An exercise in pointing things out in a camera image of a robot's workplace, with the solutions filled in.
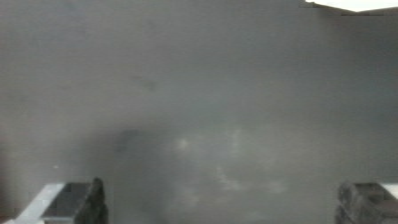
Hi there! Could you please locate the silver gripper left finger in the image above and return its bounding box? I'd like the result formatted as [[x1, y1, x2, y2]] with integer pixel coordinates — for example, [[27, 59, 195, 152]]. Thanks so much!
[[13, 178, 109, 224]]

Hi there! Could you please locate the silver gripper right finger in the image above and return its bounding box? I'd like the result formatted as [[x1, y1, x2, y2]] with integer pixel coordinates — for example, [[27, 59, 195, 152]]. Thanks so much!
[[335, 182, 398, 224]]

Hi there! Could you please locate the white rear drawer tray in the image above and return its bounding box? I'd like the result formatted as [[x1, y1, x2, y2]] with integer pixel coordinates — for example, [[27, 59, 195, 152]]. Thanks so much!
[[306, 0, 398, 12]]

